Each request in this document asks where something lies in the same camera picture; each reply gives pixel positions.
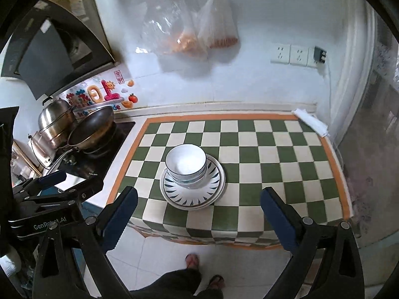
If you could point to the white kitchen appliance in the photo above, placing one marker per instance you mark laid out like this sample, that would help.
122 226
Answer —
39 152

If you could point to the black range hood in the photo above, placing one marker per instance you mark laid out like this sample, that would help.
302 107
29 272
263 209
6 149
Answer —
56 46

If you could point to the white wall socket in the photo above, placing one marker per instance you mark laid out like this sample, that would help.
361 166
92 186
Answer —
299 56
280 54
310 60

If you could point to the green white checkered tablecloth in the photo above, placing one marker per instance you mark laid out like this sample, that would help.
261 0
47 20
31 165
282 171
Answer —
249 168

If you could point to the white bowl dark rim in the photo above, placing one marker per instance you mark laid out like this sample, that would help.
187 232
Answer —
185 162

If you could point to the pink slipper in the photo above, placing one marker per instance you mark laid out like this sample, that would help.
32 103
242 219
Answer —
191 261
216 282

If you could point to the white folded cloth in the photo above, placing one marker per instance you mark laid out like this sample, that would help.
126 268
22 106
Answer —
311 123

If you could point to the plain white bowl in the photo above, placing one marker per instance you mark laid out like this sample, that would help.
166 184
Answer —
196 182

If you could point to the stainless steel pot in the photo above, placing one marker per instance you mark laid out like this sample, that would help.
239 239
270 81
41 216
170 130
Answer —
54 118

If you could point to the blue cabinet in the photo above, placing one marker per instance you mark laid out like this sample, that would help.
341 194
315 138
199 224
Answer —
93 207

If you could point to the black stove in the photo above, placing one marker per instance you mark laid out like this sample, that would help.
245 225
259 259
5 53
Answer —
103 158

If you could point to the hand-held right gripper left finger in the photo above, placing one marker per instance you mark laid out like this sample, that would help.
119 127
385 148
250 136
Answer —
120 215

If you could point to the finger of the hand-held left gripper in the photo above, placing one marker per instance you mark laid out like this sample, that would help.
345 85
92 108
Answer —
89 187
53 179

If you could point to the colourful wall sticker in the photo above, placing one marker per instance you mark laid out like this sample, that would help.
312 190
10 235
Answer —
99 93

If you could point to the person's dark trousers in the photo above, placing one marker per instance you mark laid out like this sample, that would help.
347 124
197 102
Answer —
174 286

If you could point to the plastic bag red contents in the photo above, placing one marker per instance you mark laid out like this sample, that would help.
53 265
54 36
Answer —
218 28

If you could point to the plastic bag orange contents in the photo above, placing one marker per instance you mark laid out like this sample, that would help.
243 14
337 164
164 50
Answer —
174 31

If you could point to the dark wok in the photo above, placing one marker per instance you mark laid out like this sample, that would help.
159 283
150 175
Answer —
93 127

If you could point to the leaf pattern white plate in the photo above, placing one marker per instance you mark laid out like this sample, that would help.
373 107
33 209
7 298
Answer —
184 194

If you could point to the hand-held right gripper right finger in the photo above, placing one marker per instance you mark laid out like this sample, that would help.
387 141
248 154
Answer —
277 218

